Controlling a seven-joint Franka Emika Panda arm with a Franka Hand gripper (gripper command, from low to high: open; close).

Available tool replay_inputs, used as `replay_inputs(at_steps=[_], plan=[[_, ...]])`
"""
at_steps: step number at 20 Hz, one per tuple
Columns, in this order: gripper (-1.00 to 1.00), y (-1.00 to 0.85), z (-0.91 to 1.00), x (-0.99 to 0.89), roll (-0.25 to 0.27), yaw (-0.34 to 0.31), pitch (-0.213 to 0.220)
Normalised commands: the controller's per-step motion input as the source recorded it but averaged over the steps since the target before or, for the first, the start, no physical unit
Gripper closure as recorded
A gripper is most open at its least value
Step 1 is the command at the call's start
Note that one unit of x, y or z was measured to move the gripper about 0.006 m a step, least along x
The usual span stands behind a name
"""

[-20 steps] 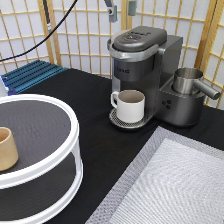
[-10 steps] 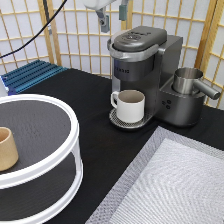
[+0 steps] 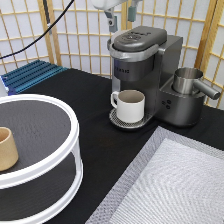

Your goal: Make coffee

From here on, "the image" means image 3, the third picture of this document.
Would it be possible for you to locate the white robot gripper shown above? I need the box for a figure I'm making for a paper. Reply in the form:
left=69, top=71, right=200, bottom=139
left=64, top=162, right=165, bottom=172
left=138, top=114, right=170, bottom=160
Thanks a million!
left=91, top=0, right=137, bottom=33

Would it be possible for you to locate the grey pod coffee machine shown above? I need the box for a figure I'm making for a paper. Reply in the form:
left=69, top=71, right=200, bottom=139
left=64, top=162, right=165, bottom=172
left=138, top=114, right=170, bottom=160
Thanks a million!
left=108, top=26, right=204, bottom=130

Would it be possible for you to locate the white ceramic mug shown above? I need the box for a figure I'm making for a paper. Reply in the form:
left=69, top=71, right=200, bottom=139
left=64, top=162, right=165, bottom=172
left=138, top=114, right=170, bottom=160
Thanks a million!
left=110, top=90, right=145, bottom=123

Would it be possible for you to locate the steel milk frother jug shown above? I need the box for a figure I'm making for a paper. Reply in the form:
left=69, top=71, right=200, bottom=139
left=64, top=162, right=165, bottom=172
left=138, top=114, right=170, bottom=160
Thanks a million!
left=173, top=68, right=221, bottom=100

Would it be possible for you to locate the blue ribbed rack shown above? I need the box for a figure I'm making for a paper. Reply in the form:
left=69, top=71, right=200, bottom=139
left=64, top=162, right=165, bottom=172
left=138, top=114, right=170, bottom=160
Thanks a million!
left=2, top=60, right=66, bottom=95

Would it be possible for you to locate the grey woven placemat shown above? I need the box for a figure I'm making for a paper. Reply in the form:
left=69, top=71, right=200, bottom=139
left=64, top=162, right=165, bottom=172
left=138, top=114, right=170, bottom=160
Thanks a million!
left=85, top=127, right=224, bottom=224

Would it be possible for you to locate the white two-tier round shelf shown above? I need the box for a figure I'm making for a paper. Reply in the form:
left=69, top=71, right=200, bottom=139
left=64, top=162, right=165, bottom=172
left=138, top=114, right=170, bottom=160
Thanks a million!
left=0, top=94, right=83, bottom=224

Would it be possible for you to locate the tan wooden cup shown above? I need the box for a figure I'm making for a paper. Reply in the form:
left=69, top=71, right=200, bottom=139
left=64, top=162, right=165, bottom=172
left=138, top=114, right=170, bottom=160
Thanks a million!
left=0, top=127, right=19, bottom=171

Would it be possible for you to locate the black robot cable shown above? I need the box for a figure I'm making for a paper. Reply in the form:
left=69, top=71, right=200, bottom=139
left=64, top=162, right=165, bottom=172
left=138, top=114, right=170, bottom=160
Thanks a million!
left=0, top=0, right=76, bottom=61

